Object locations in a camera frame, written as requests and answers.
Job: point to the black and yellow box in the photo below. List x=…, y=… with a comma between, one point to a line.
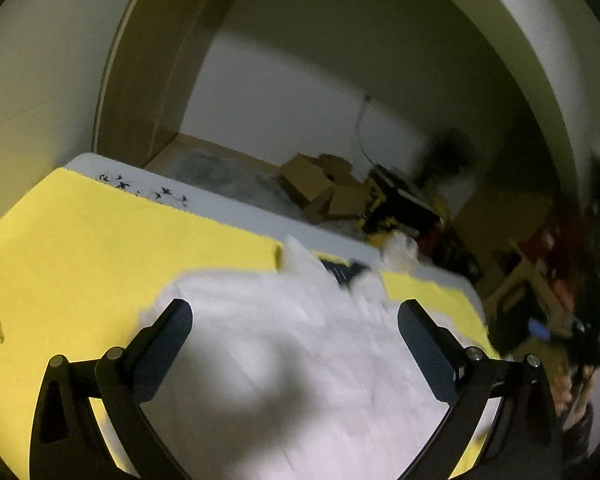
x=395, y=200

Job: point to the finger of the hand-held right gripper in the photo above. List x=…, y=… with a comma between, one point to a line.
x=538, y=329

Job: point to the wooden board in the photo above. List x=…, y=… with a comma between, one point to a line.
x=530, y=280

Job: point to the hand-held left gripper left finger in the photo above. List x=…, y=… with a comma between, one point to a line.
x=164, y=355

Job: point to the black cylinder bin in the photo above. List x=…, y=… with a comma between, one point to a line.
x=510, y=320

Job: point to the wooden door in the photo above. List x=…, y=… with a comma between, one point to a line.
x=145, y=85

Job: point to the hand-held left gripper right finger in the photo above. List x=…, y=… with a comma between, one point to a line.
x=425, y=355

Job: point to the white puffer jacket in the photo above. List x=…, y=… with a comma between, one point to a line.
x=305, y=360

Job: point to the red bag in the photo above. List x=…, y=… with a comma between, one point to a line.
x=555, y=240

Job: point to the person's right hand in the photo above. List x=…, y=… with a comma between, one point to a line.
x=570, y=390

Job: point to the cardboard box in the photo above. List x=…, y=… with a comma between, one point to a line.
x=337, y=202
x=302, y=177
x=337, y=165

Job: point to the person's right forearm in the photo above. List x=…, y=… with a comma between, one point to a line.
x=580, y=435

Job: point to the yellow blanket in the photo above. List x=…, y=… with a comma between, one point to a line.
x=105, y=240

